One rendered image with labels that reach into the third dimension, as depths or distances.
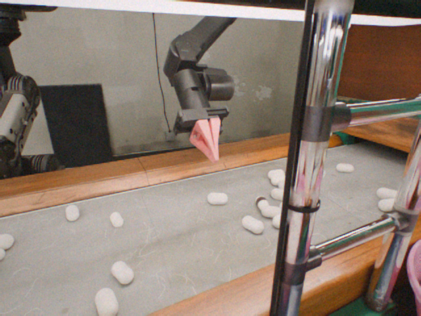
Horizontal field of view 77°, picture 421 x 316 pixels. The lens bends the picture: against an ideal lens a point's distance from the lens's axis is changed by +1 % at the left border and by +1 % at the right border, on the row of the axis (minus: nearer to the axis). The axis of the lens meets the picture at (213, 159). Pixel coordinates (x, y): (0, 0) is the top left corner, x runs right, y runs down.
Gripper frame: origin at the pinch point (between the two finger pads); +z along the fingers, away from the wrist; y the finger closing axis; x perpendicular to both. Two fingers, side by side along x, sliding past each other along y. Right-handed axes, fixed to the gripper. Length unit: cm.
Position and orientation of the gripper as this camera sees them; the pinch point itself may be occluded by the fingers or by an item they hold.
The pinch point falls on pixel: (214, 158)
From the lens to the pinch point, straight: 48.8
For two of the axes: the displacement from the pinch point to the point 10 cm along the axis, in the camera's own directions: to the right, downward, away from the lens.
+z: 3.2, 8.7, -3.8
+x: -2.9, 4.7, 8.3
